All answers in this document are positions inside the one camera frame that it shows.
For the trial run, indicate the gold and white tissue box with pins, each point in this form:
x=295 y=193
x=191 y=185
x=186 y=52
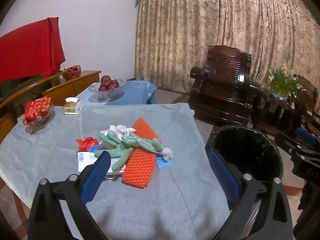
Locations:
x=72 y=107

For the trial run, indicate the orange foam net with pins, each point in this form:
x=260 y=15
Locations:
x=138 y=167
x=143 y=128

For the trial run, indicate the red patterned packet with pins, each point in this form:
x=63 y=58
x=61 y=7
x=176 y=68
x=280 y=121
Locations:
x=37 y=107

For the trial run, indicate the dark wooden side table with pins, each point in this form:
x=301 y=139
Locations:
x=272 y=115

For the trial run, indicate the glass fruit bowl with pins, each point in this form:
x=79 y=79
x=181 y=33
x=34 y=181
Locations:
x=107 y=95

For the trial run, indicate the red apple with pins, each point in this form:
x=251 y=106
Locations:
x=105 y=79
x=113 y=84
x=103 y=88

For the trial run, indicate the wooden chair backrest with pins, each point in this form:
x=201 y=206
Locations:
x=27 y=90

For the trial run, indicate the red cloth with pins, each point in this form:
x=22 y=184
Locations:
x=27 y=50

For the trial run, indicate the black television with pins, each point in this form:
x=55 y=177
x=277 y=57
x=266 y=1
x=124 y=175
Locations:
x=17 y=86

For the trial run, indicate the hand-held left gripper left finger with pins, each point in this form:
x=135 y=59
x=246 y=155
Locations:
x=96 y=175

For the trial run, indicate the glass dish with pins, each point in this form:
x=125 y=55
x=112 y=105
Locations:
x=47 y=116

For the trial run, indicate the blue tablecloth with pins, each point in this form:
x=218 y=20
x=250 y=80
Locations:
x=135 y=92

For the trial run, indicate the black lined trash bin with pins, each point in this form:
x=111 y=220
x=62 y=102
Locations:
x=247 y=150

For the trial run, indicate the red plastic wrapper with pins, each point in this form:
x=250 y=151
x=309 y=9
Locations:
x=87 y=142

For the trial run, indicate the wooden cabinet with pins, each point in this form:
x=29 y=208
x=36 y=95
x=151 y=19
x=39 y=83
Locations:
x=82 y=78

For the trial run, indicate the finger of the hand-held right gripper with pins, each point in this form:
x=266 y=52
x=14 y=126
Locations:
x=287 y=143
x=303 y=134

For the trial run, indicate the potted flowering plant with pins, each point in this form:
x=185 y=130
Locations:
x=282 y=82

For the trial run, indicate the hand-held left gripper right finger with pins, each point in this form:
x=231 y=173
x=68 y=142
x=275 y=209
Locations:
x=222 y=172

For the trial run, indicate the dark wooden armchair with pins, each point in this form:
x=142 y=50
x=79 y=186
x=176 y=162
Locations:
x=225 y=85
x=308 y=97

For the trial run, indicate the blue paper scrap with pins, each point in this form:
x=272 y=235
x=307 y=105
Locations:
x=162 y=163

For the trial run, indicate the beige patterned curtain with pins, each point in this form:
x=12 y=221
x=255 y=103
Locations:
x=200 y=25

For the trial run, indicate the grey tablecloth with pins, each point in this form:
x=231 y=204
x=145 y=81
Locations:
x=162 y=205

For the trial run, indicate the person's right forearm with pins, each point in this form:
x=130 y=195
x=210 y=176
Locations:
x=310 y=210

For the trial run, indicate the red bag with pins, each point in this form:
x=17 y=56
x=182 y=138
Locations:
x=72 y=72

